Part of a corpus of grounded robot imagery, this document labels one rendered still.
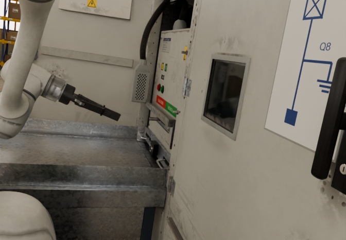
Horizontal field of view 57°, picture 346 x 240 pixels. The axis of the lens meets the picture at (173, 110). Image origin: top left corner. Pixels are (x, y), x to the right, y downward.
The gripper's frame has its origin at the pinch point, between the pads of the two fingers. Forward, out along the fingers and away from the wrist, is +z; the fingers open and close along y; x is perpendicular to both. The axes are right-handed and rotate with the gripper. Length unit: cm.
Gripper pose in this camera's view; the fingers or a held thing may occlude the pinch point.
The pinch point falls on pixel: (110, 114)
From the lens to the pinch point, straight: 128.1
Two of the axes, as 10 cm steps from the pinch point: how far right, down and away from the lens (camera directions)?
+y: 2.8, 2.1, -9.4
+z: 8.4, 4.1, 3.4
